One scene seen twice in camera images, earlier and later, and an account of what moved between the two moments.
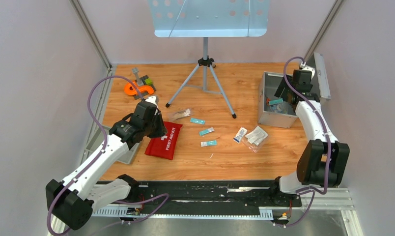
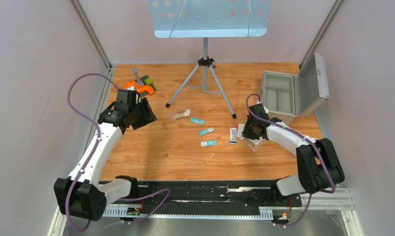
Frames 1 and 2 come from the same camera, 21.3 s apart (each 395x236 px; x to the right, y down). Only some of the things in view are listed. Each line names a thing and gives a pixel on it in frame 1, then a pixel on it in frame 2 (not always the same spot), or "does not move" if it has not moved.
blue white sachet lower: x=210 y=143 does not move
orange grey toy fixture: x=145 y=84 does not move
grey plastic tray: x=98 y=136 to x=279 y=92
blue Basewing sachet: x=197 y=121 does not move
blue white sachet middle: x=204 y=132 does not move
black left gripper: x=162 y=130 to x=148 y=115
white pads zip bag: x=255 y=139 does not move
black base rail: x=211 y=197 does not move
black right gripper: x=281 y=92 to x=245 y=132
